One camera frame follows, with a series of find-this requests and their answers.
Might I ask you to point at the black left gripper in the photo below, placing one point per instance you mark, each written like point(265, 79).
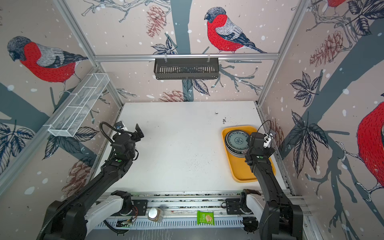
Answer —
point(139, 133)

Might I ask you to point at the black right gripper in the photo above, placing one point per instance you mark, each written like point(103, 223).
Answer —
point(268, 152)

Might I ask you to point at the small teal patterned plate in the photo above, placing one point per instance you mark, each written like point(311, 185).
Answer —
point(237, 140)

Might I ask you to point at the green lettered rim plate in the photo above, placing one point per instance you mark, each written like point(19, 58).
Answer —
point(235, 152)

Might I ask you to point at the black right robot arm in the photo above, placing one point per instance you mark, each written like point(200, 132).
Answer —
point(279, 218)

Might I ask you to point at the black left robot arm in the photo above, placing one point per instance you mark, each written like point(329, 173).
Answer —
point(67, 220)

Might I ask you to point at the yellow plastic bin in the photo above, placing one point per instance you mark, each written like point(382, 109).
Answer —
point(241, 172)

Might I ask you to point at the small glass jar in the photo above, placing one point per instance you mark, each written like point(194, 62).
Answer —
point(155, 214)

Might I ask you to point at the green snack packet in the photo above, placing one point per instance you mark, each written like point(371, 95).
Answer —
point(205, 218)

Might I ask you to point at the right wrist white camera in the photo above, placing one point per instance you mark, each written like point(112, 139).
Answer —
point(268, 139)

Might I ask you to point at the wrist white camera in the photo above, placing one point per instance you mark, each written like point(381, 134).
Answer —
point(120, 126)
point(268, 139)

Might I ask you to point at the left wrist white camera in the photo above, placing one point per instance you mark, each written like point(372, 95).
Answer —
point(120, 126)

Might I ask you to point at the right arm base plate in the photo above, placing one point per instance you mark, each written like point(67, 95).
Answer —
point(236, 207)

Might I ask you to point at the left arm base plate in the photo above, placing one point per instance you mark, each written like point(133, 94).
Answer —
point(136, 208)

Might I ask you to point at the black hanging wire basket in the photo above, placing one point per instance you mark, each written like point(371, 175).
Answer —
point(186, 69)

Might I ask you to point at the white wire mesh shelf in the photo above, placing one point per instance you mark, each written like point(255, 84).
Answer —
point(81, 102)

